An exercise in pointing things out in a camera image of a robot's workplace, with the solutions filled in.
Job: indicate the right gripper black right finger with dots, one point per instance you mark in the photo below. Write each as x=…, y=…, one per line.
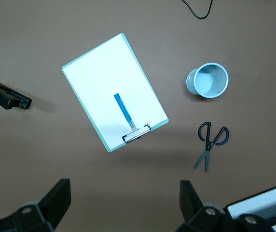
x=191, y=203

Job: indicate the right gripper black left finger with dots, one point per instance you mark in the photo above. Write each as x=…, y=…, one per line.
x=56, y=200

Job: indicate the blue marker pen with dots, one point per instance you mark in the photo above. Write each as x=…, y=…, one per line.
x=122, y=106

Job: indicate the black stapler with red end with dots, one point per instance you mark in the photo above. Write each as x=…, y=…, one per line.
x=0, y=95

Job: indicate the light blue mesh cup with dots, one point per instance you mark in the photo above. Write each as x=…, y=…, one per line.
x=210, y=81

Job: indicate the mint clipboard with white paper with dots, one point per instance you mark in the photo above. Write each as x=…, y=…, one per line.
x=109, y=84

